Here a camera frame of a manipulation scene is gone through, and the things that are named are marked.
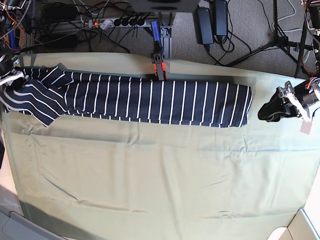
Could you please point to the light green table cloth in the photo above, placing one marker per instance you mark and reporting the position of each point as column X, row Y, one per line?
column 98, row 179

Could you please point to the black power adapter right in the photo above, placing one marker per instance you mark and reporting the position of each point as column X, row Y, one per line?
column 220, row 17

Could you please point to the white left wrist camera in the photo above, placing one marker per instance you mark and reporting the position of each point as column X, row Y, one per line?
column 306, row 127

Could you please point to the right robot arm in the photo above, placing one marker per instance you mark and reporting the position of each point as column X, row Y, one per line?
column 14, row 15

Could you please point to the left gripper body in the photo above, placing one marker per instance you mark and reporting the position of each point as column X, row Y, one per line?
column 293, row 99

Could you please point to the aluminium extrusion post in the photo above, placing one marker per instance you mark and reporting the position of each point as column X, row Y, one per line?
column 165, row 21

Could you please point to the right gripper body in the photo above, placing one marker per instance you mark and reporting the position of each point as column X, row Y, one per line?
column 10, row 74

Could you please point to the blue clamp at left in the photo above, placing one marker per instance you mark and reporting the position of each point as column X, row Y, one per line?
column 13, row 44

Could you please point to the black power adapter left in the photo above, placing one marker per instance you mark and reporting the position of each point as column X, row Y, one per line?
column 203, row 26

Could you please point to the black power adapter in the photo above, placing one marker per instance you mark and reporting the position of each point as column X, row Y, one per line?
column 220, row 17
column 203, row 26

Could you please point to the white power strip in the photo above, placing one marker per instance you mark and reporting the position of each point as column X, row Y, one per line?
column 124, row 22

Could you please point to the black box under table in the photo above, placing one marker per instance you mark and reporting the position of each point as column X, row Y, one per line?
column 174, row 6

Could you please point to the navy white striped T-shirt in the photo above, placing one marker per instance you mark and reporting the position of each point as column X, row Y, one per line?
column 49, row 93

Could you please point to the black tripod stand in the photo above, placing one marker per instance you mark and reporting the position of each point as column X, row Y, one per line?
column 280, row 40

